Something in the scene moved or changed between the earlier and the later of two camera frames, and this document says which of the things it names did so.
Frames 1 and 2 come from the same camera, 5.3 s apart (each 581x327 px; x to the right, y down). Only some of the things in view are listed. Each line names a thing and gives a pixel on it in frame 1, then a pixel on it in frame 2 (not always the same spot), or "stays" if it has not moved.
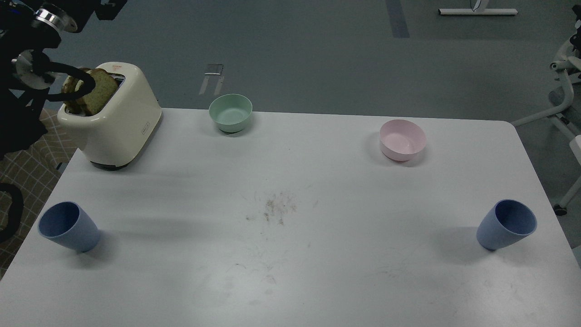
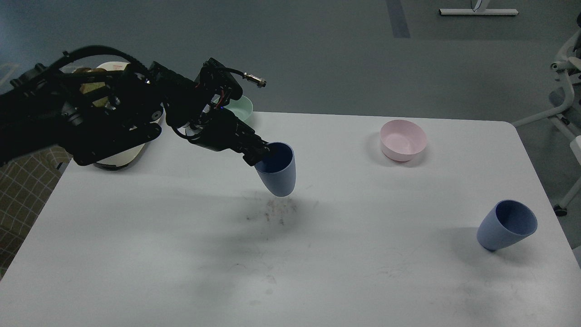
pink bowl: x=401 y=140 stays
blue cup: x=508 y=221 stays
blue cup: x=67 y=222 to x=277 y=170
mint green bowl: x=230 y=111 stays
